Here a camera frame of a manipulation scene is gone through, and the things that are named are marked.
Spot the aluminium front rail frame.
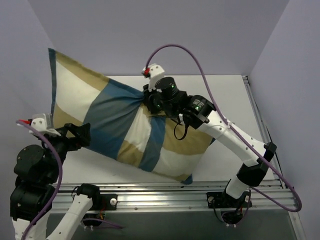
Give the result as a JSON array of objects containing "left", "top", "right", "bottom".
[{"left": 49, "top": 181, "right": 300, "bottom": 214}]

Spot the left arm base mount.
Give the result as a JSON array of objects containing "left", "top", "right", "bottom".
[{"left": 98, "top": 193, "right": 118, "bottom": 211}]

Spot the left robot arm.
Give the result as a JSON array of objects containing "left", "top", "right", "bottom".
[{"left": 10, "top": 120, "right": 102, "bottom": 240}]

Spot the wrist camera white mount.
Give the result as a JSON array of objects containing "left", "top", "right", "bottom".
[
  {"left": 30, "top": 113, "right": 61, "bottom": 137},
  {"left": 141, "top": 63, "right": 165, "bottom": 92}
]

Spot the blue tan white checked pillowcase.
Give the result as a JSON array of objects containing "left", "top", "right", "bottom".
[{"left": 48, "top": 49, "right": 214, "bottom": 184}]

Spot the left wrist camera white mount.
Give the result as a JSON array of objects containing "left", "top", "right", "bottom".
[{"left": 30, "top": 113, "right": 61, "bottom": 137}]

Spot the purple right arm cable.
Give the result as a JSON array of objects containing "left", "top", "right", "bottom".
[{"left": 146, "top": 44, "right": 303, "bottom": 213}]

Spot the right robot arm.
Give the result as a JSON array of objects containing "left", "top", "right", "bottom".
[{"left": 143, "top": 77, "right": 277, "bottom": 207}]

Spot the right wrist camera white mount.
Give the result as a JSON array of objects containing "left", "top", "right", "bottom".
[{"left": 141, "top": 63, "right": 165, "bottom": 92}]

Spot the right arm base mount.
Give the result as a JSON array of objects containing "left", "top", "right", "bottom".
[{"left": 206, "top": 191, "right": 253, "bottom": 209}]

